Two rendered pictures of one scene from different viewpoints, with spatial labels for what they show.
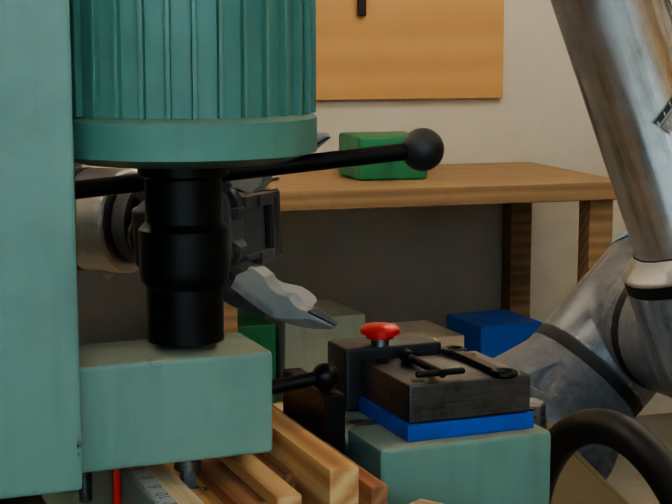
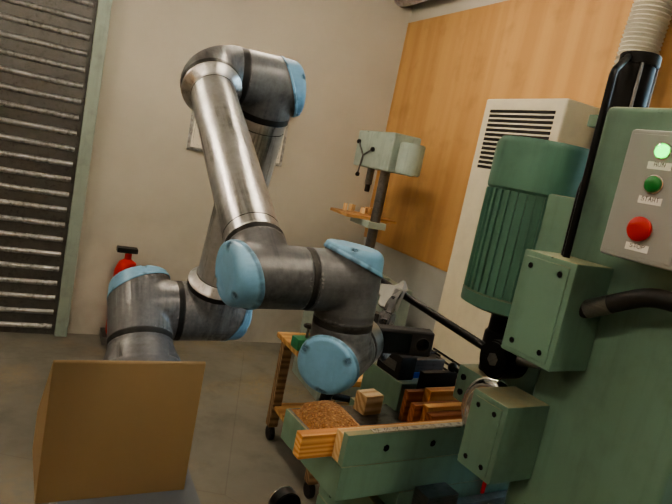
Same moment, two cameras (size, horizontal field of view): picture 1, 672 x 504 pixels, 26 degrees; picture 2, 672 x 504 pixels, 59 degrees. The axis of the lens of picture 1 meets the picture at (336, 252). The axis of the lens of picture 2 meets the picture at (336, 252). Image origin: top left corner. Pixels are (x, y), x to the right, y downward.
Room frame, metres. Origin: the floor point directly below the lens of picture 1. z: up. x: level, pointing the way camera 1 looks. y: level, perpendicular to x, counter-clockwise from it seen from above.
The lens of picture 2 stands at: (1.47, 1.11, 1.37)
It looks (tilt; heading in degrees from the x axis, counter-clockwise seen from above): 9 degrees down; 260
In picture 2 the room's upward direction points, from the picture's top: 11 degrees clockwise
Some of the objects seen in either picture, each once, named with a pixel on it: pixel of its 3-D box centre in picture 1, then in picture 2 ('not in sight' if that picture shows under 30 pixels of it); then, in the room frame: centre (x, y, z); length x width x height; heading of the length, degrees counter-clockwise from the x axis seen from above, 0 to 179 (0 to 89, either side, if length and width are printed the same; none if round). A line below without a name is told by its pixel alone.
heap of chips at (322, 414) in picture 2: not in sight; (331, 416); (1.24, 0.12, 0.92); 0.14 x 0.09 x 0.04; 112
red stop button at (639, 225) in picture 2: not in sight; (638, 228); (1.00, 0.46, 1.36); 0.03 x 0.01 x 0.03; 112
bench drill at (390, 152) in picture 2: not in sight; (366, 265); (0.66, -2.32, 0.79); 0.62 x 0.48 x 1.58; 105
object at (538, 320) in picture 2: not in sight; (554, 309); (1.02, 0.36, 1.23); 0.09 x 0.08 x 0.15; 112
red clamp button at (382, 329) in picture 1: (380, 330); not in sight; (1.08, -0.03, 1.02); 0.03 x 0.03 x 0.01
